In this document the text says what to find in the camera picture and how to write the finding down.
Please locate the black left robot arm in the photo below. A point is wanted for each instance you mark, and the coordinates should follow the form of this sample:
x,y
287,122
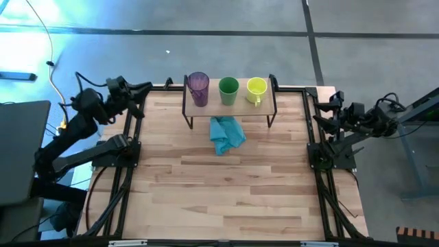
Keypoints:
x,y
82,127

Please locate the wooden shelf with black legs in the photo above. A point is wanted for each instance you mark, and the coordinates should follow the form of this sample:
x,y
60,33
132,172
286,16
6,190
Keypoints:
x,y
240,109

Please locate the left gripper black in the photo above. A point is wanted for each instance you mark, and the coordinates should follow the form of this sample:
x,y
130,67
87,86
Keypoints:
x,y
121,94

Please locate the blue-grey metal table frame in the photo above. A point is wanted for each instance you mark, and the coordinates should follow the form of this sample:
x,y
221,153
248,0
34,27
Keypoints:
x,y
416,161

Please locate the green plastic cup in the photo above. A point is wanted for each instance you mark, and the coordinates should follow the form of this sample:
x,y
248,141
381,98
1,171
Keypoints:
x,y
228,96

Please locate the dark grey flat panel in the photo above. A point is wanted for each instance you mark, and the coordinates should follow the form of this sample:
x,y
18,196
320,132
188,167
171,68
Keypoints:
x,y
20,151

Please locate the black aluminium table frame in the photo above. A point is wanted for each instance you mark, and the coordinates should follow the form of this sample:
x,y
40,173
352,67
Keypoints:
x,y
157,88

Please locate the white table edge bracket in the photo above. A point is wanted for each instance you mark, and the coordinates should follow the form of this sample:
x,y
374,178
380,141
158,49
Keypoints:
x,y
319,244
127,243

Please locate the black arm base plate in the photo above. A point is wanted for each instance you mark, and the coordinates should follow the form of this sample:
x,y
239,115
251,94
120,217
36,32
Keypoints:
x,y
346,164
132,159

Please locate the black bag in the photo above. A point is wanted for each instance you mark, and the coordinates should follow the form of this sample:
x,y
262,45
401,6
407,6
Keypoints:
x,y
67,219

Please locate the orange black striped block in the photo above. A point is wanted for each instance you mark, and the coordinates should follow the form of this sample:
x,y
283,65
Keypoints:
x,y
416,236

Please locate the grey box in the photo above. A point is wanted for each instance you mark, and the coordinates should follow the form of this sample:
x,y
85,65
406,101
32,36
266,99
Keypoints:
x,y
19,223

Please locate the blue cloth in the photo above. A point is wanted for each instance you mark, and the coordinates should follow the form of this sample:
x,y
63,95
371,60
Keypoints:
x,y
226,135

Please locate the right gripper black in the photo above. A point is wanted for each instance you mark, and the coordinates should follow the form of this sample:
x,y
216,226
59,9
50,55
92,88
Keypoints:
x,y
346,113

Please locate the purple faceted plastic cup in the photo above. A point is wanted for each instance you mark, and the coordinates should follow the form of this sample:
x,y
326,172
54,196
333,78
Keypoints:
x,y
199,92

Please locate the black flat floor bar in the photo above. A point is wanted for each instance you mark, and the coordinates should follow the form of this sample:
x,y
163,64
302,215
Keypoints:
x,y
17,76

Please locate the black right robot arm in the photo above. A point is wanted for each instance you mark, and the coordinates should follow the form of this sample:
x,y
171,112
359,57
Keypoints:
x,y
377,120

